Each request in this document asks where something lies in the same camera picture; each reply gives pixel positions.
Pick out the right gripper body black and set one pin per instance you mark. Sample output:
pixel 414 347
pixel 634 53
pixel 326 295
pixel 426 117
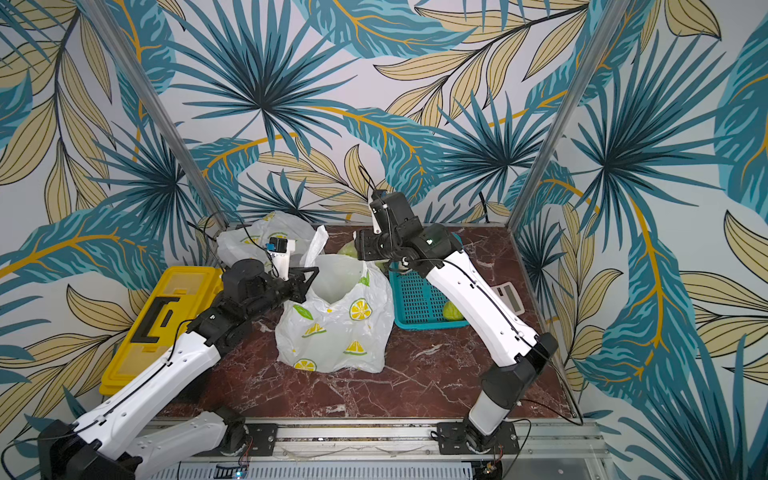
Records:
pixel 365 244

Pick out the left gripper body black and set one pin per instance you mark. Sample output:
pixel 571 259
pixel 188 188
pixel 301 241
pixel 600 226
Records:
pixel 278 292

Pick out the green avocado print plastic bag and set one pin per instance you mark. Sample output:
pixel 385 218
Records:
pixel 350 250

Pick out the white lemon print bag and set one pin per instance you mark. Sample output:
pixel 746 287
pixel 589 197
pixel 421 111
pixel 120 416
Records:
pixel 346 319

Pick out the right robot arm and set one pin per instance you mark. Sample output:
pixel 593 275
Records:
pixel 520 354

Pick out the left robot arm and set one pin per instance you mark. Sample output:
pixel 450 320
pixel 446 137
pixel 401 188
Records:
pixel 144 390

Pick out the white lemon print plastic bags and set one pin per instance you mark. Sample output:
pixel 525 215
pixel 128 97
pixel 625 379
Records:
pixel 248 241

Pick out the yellow plastic toolbox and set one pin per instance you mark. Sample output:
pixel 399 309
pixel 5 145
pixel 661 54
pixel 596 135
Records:
pixel 181 294

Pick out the teal plastic basket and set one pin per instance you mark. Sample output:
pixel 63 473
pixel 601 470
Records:
pixel 418 305

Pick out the white calculator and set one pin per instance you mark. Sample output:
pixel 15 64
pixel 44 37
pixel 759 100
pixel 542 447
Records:
pixel 510 297

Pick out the left metal corner post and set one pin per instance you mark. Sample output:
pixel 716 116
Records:
pixel 126 58

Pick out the metal corner post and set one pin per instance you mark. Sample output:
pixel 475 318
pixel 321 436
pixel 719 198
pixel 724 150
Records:
pixel 126 58
pixel 599 42

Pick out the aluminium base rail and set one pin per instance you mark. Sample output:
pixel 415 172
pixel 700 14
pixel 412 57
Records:
pixel 522 448

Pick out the right metal corner post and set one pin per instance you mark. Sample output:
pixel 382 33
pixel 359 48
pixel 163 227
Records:
pixel 599 42

